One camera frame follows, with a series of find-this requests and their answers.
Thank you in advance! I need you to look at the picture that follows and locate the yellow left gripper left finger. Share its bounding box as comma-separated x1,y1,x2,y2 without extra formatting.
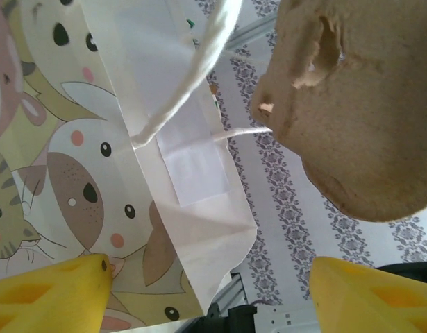
0,253,114,333

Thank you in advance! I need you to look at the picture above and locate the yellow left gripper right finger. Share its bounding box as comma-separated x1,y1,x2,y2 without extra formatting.
309,255,427,333

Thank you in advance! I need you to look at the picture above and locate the white paper bag animal print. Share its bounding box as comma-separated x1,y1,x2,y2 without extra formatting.
0,0,272,330

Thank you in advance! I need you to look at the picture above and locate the brown pulp cup carrier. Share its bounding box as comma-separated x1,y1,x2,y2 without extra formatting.
249,0,427,223

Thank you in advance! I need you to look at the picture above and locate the aluminium right side rail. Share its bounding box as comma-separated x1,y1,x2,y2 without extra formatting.
211,272,254,315

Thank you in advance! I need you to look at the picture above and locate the aluminium right corner post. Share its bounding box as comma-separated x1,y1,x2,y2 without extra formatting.
230,17,280,49

